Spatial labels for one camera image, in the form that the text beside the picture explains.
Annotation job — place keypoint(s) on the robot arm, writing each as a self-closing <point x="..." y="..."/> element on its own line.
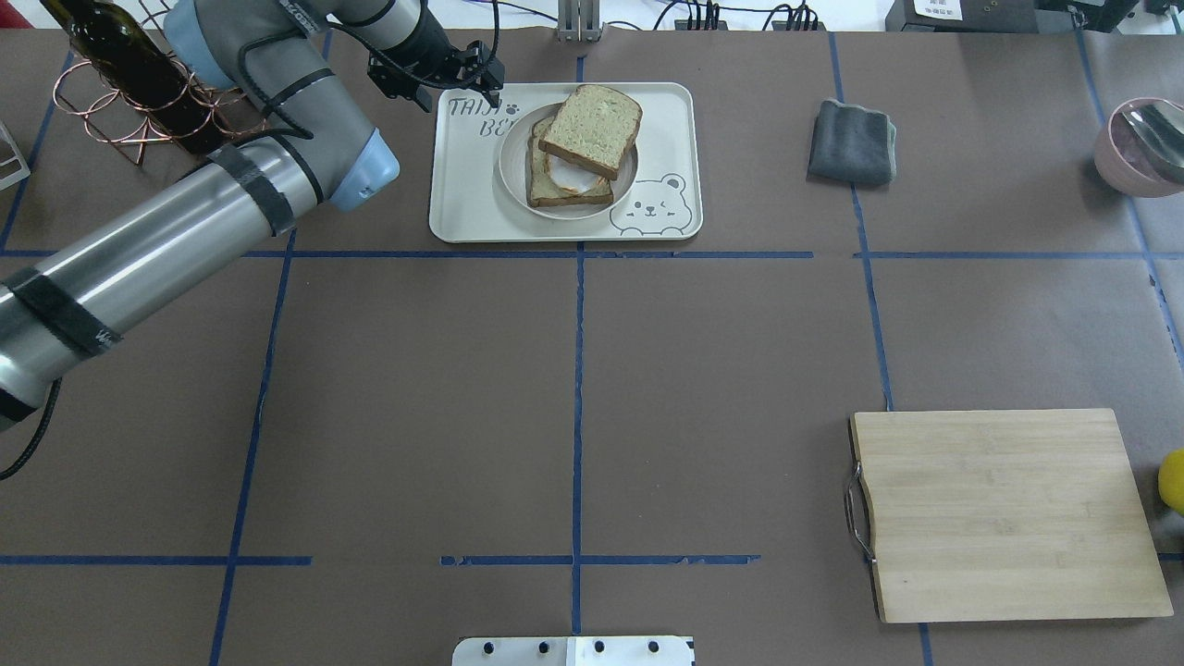
<point x="322" y="148"/>

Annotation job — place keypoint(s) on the yellow lemon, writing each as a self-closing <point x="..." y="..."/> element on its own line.
<point x="1170" y="481"/>

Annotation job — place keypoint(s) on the cream bear tray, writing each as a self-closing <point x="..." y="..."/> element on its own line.
<point x="469" y="205"/>

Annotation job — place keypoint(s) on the bread slice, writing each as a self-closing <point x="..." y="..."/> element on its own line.
<point x="594" y="129"/>
<point x="544" y="191"/>

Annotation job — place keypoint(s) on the aluminium frame post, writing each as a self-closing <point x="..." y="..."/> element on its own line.
<point x="579" y="21"/>

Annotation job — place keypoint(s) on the grey folded cloth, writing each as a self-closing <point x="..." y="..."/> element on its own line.
<point x="853" y="144"/>

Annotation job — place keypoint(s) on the white round plate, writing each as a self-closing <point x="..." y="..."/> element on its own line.
<point x="514" y="172"/>

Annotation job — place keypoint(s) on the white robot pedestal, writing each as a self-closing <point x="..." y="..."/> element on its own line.
<point x="662" y="649"/>

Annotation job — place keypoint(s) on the black computer box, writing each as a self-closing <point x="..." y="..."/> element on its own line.
<point x="1018" y="17"/>

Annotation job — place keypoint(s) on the copper wire bottle rack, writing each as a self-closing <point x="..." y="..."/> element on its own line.
<point x="109" y="118"/>

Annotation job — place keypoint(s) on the fried egg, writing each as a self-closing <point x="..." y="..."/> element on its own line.
<point x="573" y="179"/>

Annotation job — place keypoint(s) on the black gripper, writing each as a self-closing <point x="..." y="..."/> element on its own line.
<point x="428" y="38"/>

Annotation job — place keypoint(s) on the green wine bottle front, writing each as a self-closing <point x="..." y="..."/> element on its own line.
<point x="117" y="46"/>

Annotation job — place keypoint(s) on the black power strip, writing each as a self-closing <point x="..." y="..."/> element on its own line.
<point x="710" y="16"/>

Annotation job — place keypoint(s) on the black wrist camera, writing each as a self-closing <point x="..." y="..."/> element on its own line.
<point x="390" y="80"/>

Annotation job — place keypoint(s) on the wooden cutting board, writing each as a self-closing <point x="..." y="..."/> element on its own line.
<point x="1002" y="516"/>

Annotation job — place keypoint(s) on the white wire cup rack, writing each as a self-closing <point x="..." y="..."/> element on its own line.
<point x="14" y="167"/>

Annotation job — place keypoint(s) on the pink bowl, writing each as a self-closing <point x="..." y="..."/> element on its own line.
<point x="1120" y="160"/>

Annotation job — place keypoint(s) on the bread slice on plate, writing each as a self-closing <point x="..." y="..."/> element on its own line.
<point x="544" y="191"/>

